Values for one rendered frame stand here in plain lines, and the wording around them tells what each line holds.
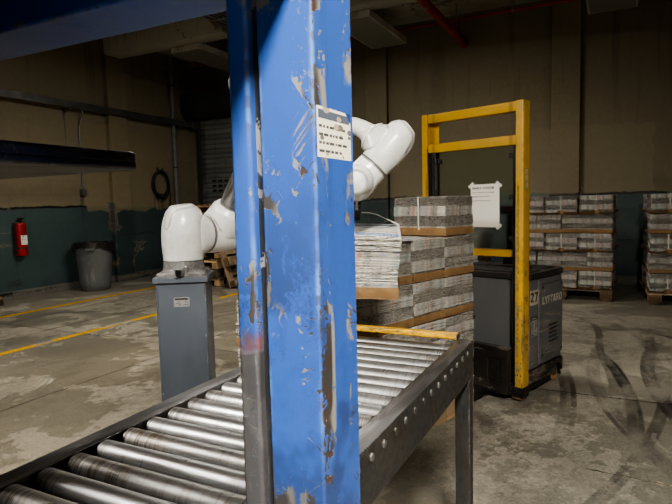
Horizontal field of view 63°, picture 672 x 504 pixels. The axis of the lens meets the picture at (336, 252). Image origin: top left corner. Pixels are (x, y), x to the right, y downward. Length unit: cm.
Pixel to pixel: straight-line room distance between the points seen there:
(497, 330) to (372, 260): 211
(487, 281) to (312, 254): 342
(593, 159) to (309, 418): 865
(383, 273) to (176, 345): 85
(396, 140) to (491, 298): 229
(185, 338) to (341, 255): 176
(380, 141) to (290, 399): 130
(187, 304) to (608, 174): 756
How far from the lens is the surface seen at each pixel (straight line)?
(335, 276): 46
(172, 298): 218
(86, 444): 125
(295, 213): 44
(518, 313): 359
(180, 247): 216
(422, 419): 142
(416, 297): 298
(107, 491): 106
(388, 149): 169
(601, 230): 736
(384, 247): 184
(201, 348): 220
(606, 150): 902
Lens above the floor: 126
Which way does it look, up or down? 5 degrees down
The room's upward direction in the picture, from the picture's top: 1 degrees counter-clockwise
